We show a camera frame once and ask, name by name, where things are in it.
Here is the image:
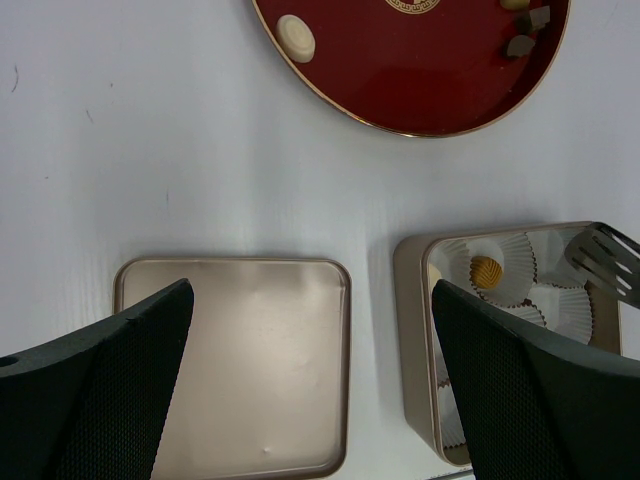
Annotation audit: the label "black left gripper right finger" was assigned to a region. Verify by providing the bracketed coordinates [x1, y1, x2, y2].
[432, 280, 639, 479]

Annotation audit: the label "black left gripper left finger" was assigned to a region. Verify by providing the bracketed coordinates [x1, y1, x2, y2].
[1, 279, 194, 479]

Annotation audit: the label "caramel swirl chocolate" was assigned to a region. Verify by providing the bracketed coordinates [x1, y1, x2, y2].
[470, 256, 503, 290]

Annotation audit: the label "metal serving tongs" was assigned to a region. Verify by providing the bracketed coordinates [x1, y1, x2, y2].
[564, 222, 639, 309]

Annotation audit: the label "dark chocolate piece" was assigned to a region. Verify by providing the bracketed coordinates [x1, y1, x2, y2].
[503, 35, 536, 59]

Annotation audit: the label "dark hexagon chocolate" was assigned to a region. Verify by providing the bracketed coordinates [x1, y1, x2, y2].
[514, 5, 551, 35]

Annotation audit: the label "white oval chocolate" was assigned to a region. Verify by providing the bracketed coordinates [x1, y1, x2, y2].
[276, 14, 316, 63]

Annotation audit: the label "gold tin box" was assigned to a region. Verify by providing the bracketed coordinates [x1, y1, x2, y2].
[393, 222, 622, 474]

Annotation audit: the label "gold tin lid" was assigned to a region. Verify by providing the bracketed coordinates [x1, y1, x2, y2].
[114, 257, 351, 479]

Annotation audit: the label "round red lacquer tray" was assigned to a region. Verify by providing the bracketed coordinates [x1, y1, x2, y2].
[252, 1, 571, 137]

